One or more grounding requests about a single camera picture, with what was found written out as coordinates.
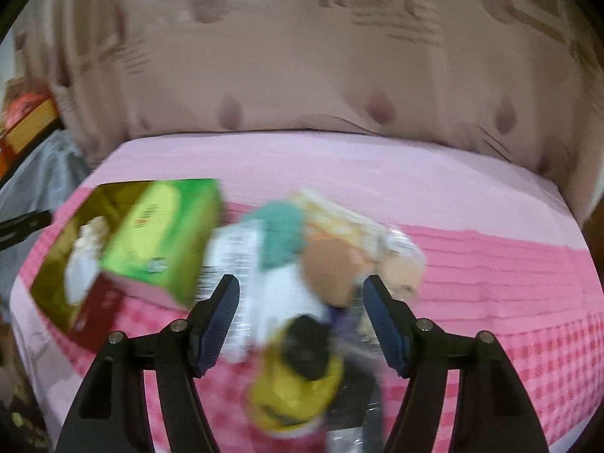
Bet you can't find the floral print cloth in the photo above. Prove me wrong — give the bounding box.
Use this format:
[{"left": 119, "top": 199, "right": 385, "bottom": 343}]
[{"left": 288, "top": 189, "right": 428, "bottom": 296}]

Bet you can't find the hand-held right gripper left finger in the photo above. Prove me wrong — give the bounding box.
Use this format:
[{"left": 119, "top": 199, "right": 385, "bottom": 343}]
[{"left": 54, "top": 274, "right": 241, "bottom": 453}]

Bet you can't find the pink checkered bed sheet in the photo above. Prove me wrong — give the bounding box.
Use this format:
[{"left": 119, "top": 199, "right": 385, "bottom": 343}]
[{"left": 9, "top": 129, "right": 593, "bottom": 453}]

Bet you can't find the gold metal tin box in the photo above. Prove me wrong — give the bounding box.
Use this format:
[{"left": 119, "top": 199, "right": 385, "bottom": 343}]
[{"left": 31, "top": 179, "right": 222, "bottom": 354}]

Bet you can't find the brown soft toy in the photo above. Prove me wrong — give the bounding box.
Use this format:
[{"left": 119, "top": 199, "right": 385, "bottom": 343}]
[{"left": 302, "top": 236, "right": 369, "bottom": 307}]

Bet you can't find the yellow plush toy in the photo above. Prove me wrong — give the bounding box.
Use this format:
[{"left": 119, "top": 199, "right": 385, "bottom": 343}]
[{"left": 248, "top": 354, "right": 345, "bottom": 431}]

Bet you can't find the yellow and red box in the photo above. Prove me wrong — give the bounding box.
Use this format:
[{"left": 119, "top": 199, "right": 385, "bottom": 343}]
[{"left": 0, "top": 99, "right": 60, "bottom": 175}]

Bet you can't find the orange red packet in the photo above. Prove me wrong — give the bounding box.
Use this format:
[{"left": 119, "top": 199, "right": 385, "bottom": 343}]
[{"left": 4, "top": 91, "right": 48, "bottom": 123}]

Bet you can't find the black soft cloth item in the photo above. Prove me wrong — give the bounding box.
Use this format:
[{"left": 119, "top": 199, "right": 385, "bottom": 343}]
[{"left": 283, "top": 316, "right": 333, "bottom": 381}]

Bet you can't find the green tissue pack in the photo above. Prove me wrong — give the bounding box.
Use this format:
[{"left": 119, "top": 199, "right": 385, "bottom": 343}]
[{"left": 101, "top": 178, "right": 225, "bottom": 310}]

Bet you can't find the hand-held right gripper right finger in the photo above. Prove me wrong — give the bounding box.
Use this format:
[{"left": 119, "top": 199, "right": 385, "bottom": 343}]
[{"left": 362, "top": 274, "right": 550, "bottom": 453}]

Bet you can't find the teal fluffy scrunchie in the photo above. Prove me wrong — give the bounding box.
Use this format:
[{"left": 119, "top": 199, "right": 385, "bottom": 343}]
[{"left": 243, "top": 200, "right": 307, "bottom": 270}]

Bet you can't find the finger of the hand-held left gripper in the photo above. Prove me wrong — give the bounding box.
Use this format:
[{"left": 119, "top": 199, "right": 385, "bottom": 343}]
[{"left": 0, "top": 211, "right": 52, "bottom": 252}]

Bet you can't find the beige leaf print curtain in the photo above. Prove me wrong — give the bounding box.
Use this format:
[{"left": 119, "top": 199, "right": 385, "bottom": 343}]
[{"left": 14, "top": 0, "right": 604, "bottom": 227}]

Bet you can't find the white printed packet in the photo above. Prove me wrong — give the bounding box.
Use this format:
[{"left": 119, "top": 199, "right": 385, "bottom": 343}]
[{"left": 203, "top": 224, "right": 331, "bottom": 364}]

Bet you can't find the dark patterned cloth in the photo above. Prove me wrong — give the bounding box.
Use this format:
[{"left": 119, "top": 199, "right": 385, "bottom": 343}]
[{"left": 0, "top": 325, "right": 52, "bottom": 453}]

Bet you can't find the purple soft item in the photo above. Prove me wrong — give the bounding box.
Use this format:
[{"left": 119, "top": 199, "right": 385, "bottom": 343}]
[{"left": 330, "top": 304, "right": 366, "bottom": 345}]

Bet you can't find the grey plastic bag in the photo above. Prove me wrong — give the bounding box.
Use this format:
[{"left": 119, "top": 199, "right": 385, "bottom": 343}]
[{"left": 0, "top": 129, "right": 90, "bottom": 312}]

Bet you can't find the white knit glove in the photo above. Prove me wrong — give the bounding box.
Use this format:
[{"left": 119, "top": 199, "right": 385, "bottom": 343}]
[{"left": 66, "top": 217, "right": 111, "bottom": 305}]

